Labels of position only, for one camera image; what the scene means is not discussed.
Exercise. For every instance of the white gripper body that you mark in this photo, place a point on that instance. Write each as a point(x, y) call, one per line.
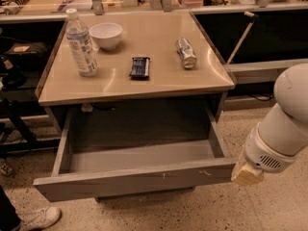
point(264, 155)

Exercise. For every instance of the black bag on shelf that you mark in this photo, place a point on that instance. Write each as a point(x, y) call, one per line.
point(29, 51)

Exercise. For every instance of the dark trouser leg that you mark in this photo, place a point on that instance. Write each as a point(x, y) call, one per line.
point(9, 220)

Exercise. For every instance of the white ceramic bowl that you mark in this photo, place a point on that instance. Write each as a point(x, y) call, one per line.
point(106, 35)

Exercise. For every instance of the white sneaker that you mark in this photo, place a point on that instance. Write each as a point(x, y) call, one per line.
point(39, 219)

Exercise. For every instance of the grey drawer cabinet with tabletop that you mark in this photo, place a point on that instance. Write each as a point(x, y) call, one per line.
point(151, 35)

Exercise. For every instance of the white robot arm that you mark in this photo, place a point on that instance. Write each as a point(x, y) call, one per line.
point(273, 144)

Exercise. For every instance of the white stick with black tip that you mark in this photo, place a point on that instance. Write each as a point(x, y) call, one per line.
point(252, 18)

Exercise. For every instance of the silver drink can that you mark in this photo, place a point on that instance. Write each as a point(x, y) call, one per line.
point(186, 53)

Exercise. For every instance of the grey top drawer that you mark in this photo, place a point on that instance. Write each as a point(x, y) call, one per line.
point(129, 151)

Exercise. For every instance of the dark blue snack packet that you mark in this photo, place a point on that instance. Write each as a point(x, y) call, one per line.
point(140, 67)

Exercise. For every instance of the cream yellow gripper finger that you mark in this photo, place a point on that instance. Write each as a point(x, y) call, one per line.
point(245, 174)

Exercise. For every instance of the clear plastic water bottle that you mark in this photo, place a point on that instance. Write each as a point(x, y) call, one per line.
point(79, 42)

